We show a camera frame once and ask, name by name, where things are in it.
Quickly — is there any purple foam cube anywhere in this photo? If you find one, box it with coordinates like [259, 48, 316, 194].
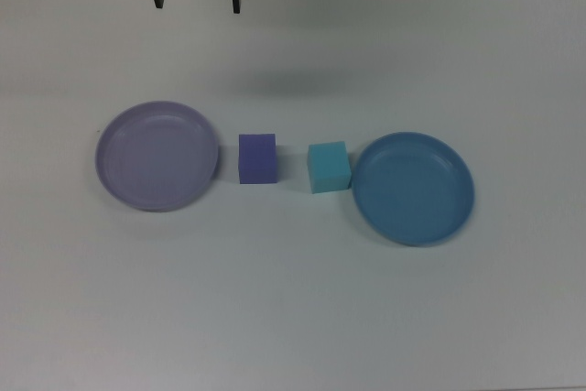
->
[238, 133, 279, 185]

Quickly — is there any lilac round plate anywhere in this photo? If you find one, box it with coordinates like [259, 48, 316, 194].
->
[94, 100, 221, 213]

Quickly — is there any teal foam cube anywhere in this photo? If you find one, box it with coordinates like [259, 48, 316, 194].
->
[307, 140, 353, 195]

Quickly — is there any blue round plate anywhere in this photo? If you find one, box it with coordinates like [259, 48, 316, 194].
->
[351, 131, 476, 247]

